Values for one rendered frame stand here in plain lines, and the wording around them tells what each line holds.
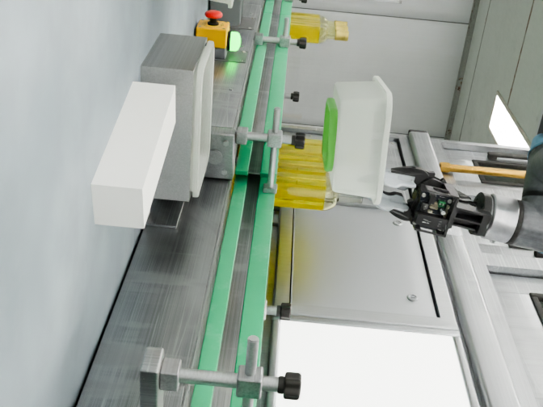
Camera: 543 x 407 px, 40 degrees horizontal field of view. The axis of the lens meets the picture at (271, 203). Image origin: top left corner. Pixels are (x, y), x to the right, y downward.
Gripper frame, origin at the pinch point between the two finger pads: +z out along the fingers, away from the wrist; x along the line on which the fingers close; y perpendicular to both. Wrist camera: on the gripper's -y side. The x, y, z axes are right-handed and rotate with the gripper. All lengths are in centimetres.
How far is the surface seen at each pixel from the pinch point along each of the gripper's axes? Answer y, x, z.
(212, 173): -14.6, 10.0, 25.2
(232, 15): -80, -10, 32
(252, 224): -3.9, 13.6, 16.0
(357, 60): -631, 81, -64
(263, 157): -25.3, 8.2, 16.5
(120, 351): 34.7, 18.8, 29.5
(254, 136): -13.8, 0.9, 19.3
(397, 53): -630, 65, -100
